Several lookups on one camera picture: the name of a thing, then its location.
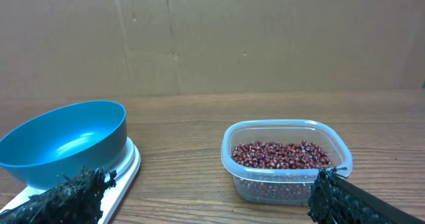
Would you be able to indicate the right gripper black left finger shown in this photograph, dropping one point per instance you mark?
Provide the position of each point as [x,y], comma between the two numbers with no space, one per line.
[77,200]

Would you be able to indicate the blue plastic bowl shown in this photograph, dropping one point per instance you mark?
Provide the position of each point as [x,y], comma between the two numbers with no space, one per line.
[44,150]

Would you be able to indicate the clear plastic bean container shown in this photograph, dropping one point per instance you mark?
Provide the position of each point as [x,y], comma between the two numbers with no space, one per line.
[281,186]

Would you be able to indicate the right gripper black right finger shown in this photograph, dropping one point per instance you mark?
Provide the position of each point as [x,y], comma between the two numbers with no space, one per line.
[334,200]

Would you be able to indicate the white kitchen scale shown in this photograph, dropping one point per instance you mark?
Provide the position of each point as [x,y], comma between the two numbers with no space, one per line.
[127,169]

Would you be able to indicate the red adzuki beans in container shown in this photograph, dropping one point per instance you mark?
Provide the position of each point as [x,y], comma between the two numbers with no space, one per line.
[275,155]

